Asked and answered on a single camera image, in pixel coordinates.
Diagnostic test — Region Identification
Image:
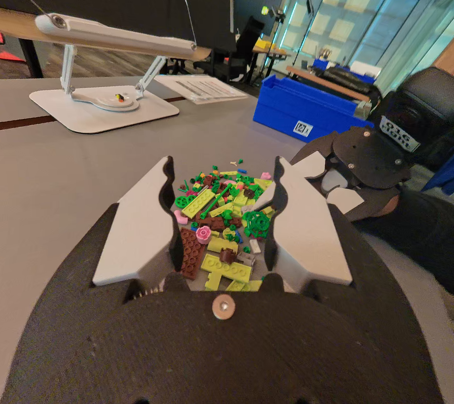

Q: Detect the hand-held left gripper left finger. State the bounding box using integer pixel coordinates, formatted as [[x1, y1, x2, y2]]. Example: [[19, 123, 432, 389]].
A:
[[92, 155, 185, 287]]

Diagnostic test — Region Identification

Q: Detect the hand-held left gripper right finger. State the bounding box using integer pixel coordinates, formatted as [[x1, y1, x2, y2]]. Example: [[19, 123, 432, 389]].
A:
[[264, 156, 353, 293]]

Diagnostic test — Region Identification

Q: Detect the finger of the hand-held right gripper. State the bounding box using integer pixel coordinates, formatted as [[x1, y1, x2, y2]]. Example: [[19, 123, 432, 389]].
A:
[[326, 186, 366, 215], [292, 153, 327, 180]]

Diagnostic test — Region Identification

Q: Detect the black green round toy piece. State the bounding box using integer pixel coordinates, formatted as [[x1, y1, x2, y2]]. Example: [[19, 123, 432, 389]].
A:
[[242, 210, 273, 239]]

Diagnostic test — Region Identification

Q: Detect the pile of colourful toy bricks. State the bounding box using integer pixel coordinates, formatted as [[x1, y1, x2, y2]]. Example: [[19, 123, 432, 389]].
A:
[[174, 159, 281, 293]]

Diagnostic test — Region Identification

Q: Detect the person's right forearm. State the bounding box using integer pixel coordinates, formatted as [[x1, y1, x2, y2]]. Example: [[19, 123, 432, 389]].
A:
[[355, 191, 454, 294]]

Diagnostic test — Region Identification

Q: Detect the person's right hand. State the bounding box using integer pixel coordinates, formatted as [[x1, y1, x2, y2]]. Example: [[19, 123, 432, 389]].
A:
[[381, 195, 402, 216]]

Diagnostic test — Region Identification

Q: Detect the blue plastic bin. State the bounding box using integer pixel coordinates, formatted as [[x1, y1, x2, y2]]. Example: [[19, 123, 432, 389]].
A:
[[253, 74, 375, 143]]

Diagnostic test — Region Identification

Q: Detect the blue jacket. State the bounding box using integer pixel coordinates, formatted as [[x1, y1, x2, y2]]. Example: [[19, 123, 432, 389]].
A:
[[422, 155, 454, 195]]

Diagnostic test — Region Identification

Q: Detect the black bag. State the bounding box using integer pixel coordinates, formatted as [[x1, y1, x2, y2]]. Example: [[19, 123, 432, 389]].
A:
[[317, 67, 382, 96]]

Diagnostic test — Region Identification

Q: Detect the wooden top background desk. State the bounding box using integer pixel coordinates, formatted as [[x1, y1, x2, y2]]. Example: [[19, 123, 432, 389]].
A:
[[285, 65, 371, 103]]

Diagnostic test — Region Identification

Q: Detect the white printed sheet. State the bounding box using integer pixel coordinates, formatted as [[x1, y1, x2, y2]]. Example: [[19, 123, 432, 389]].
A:
[[154, 75, 249, 103]]

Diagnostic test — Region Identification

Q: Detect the black office chair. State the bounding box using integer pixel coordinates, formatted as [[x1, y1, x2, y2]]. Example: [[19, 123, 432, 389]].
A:
[[193, 17, 265, 83]]

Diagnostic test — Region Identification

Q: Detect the black light stand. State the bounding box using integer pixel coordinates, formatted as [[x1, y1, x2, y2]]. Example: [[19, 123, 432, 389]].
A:
[[270, 6, 286, 53], [296, 0, 315, 57]]

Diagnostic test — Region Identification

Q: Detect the black monitor yellow sticker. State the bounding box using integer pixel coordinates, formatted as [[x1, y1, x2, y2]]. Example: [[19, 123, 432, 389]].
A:
[[234, 0, 286, 39]]

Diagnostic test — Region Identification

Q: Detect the wooden shelf board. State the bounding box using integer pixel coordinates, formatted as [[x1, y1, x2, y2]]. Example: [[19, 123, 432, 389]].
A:
[[0, 8, 212, 61]]

